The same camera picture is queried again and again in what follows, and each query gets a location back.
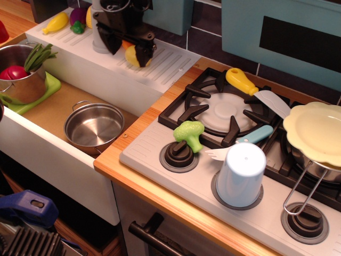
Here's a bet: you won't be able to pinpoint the grey toy faucet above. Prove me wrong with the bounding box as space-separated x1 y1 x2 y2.
91 0 111 54

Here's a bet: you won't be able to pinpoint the green toy beans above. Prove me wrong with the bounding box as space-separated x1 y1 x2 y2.
23 44 58 73

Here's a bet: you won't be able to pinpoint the yellow handled toy knife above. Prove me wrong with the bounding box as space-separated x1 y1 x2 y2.
225 68 290 119

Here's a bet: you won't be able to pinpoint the left black stove knob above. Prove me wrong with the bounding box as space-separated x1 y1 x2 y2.
159 141 199 173

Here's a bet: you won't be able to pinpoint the small steel pan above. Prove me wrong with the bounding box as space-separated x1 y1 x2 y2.
63 100 125 156

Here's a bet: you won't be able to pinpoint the teal cabinet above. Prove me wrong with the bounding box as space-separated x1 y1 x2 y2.
143 0 194 36
221 1 340 90

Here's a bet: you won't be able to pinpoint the blue clamp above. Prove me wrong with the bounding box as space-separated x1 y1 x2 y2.
1 190 59 228

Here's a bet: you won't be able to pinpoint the white toy sink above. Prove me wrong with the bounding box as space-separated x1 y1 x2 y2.
1 22 199 225

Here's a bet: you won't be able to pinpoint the black ribbed heat sink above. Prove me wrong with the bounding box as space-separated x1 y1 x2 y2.
1 228 66 255

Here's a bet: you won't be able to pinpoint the grey toy stove top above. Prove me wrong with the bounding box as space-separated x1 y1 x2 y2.
119 77 341 256

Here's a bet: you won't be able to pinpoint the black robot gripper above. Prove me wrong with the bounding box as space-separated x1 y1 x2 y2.
94 1 157 67

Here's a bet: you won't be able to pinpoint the green cutting board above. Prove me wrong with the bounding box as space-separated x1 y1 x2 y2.
1 72 61 115

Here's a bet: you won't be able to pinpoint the orange toy carrot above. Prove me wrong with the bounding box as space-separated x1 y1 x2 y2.
121 40 134 50

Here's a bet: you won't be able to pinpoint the yellow toy squash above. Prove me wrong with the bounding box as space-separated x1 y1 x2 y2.
42 12 69 34

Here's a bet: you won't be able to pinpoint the red toy vegetable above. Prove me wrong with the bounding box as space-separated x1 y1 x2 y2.
1 65 30 80

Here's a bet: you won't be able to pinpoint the steel saucepan with wire handle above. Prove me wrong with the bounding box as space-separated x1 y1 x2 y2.
283 142 340 216

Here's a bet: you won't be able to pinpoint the black stove grate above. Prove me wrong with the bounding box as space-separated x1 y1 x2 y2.
158 68 340 210

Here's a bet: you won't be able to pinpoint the black stove knob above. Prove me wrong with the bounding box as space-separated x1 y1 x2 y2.
159 141 199 173
281 204 329 245

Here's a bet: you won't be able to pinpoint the black oven door handle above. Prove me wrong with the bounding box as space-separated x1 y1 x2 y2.
128 213 184 256

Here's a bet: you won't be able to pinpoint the pale yellow plate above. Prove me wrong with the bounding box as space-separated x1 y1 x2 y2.
283 102 340 167

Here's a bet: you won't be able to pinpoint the teal cabinet right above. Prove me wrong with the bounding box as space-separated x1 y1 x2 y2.
221 1 340 90

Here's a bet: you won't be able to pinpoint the right black stove knob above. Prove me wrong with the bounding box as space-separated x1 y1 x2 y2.
281 204 329 245

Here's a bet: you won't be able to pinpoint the tall steel pot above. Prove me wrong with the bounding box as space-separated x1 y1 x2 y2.
1 44 46 102

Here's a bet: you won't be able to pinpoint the blue handled toy fork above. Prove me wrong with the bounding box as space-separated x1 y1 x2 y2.
205 125 274 161

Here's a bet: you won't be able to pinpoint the green toy broccoli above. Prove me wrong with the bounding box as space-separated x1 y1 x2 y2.
173 121 205 153

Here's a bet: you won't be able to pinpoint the purple toy eggplant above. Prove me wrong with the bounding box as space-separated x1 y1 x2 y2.
70 8 87 34

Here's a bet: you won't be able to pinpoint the yellow toy corn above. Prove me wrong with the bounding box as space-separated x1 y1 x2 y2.
86 7 92 29

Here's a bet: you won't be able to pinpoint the light blue plastic cup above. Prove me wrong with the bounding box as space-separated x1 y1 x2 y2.
215 142 266 207

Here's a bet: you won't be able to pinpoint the red object at left edge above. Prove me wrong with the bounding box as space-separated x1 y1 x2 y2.
0 21 10 44

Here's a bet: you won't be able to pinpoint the teal cabinet left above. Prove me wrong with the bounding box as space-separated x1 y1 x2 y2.
143 0 194 36

